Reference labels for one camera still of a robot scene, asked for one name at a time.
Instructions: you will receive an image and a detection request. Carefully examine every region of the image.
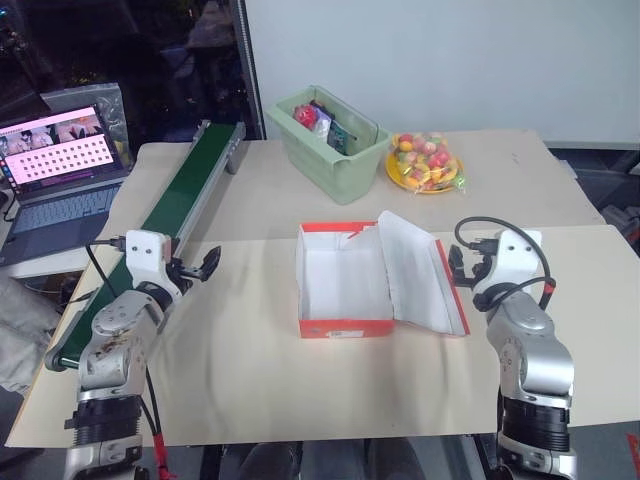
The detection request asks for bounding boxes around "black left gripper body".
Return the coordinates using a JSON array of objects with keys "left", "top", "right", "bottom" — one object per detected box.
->
[{"left": 164, "top": 256, "right": 205, "bottom": 297}]

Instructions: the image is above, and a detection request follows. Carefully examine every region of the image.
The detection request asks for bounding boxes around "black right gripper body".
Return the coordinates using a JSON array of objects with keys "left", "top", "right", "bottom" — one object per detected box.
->
[{"left": 464, "top": 238, "right": 498, "bottom": 292}]

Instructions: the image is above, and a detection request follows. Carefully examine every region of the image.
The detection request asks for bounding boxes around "red cardboard box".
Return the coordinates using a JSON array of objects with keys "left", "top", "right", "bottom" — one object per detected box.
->
[{"left": 295, "top": 209, "right": 473, "bottom": 341}]

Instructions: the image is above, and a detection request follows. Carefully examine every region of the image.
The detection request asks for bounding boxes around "green conveyor belt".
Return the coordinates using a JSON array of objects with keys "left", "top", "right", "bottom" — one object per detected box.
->
[{"left": 43, "top": 119, "right": 247, "bottom": 374}]

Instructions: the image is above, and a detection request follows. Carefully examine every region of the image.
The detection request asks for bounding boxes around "beige cardboard table sheet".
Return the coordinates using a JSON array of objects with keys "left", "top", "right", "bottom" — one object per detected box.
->
[
  {"left": 106, "top": 128, "right": 607, "bottom": 247},
  {"left": 2, "top": 224, "right": 640, "bottom": 449}
]

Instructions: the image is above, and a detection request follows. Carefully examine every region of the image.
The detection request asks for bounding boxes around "yellow plate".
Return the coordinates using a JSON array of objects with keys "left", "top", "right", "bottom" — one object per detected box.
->
[{"left": 384, "top": 149, "right": 464, "bottom": 198}]

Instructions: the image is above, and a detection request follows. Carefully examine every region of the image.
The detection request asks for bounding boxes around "clear bag of toy fruit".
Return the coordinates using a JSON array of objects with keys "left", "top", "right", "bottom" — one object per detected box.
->
[{"left": 388, "top": 130, "right": 469, "bottom": 194}]

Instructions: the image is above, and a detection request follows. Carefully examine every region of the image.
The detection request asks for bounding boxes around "grey laptop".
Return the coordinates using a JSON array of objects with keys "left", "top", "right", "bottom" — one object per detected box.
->
[{"left": 0, "top": 103, "right": 134, "bottom": 269}]

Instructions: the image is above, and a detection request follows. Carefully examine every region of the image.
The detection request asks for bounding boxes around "white side table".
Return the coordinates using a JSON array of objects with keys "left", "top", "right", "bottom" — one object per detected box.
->
[{"left": 0, "top": 246, "right": 92, "bottom": 282}]

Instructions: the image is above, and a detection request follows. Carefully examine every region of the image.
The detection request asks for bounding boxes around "light green plastic bin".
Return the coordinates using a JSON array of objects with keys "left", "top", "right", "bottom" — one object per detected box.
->
[{"left": 264, "top": 84, "right": 394, "bottom": 207}]

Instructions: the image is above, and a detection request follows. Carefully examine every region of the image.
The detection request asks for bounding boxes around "grey equipment with red part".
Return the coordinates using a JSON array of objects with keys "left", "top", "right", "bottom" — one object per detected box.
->
[{"left": 601, "top": 198, "right": 640, "bottom": 227}]

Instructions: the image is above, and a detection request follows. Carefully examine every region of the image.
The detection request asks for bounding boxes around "dark green packet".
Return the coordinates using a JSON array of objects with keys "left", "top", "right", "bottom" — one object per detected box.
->
[{"left": 327, "top": 119, "right": 359, "bottom": 154}]

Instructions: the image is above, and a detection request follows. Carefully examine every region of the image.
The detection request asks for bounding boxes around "grey cloth bundle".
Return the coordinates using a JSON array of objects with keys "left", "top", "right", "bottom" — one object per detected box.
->
[{"left": 0, "top": 277, "right": 60, "bottom": 397}]

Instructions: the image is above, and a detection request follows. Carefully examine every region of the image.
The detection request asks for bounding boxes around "white plastic packet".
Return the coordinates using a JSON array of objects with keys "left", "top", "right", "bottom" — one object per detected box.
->
[{"left": 311, "top": 111, "right": 335, "bottom": 142}]

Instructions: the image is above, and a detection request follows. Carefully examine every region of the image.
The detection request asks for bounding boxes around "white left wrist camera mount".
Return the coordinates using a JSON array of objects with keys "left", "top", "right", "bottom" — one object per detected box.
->
[{"left": 124, "top": 229, "right": 174, "bottom": 297}]

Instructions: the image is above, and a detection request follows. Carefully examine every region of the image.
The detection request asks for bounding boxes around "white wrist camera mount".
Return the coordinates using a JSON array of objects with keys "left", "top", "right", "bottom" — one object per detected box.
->
[
  {"left": 124, "top": 229, "right": 174, "bottom": 297},
  {"left": 491, "top": 228, "right": 545, "bottom": 297}
]

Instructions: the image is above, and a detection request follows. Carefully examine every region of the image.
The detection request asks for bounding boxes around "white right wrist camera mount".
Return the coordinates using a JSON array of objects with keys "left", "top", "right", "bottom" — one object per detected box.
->
[{"left": 491, "top": 228, "right": 545, "bottom": 297}]

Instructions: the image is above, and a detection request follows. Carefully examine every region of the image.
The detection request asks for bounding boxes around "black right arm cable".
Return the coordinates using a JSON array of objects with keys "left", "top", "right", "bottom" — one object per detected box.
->
[{"left": 453, "top": 215, "right": 558, "bottom": 314}]

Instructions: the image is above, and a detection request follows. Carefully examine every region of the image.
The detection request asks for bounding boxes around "aluminium profile post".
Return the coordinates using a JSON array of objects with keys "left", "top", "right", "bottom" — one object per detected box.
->
[{"left": 234, "top": 0, "right": 269, "bottom": 142}]

